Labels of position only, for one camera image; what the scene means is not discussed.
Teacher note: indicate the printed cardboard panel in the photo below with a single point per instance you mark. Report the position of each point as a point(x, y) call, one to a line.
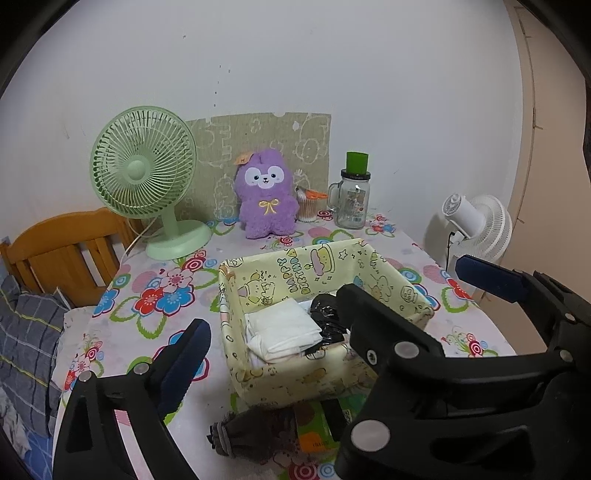
point(277, 129)

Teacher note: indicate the yellow printed storage box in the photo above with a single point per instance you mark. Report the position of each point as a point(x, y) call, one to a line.
point(286, 387)

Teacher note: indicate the beige wooden wardrobe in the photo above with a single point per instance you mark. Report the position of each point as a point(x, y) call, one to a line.
point(554, 161)

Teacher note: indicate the white cloth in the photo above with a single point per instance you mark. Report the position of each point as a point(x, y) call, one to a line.
point(281, 327)

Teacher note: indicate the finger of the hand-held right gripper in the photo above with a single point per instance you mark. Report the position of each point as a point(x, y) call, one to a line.
point(392, 332)
point(489, 277)

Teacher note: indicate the green printed tissue packet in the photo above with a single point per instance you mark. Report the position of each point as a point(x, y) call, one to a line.
point(316, 434)

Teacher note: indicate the blue grid bedsheet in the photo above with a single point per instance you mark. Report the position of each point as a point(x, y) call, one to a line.
point(37, 461)

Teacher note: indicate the cotton swab container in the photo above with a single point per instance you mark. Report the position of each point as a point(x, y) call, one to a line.
point(308, 207)

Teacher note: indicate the purple plush toy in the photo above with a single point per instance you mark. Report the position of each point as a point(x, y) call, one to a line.
point(268, 203)

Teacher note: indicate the grey plaid pillow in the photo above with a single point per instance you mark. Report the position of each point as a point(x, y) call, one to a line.
point(27, 341)

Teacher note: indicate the white standing fan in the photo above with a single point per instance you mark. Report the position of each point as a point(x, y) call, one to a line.
point(485, 226)

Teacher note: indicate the glass mug jar green lid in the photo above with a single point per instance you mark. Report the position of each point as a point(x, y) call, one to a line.
point(353, 203)

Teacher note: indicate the green desk fan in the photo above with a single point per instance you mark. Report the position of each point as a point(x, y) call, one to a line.
point(138, 168)

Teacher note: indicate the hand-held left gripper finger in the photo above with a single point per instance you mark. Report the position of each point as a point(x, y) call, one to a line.
point(184, 364)

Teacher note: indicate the grey sock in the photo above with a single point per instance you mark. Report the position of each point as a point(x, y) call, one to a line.
point(263, 431)

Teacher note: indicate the black plastic bag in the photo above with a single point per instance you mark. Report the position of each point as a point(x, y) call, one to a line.
point(328, 323)

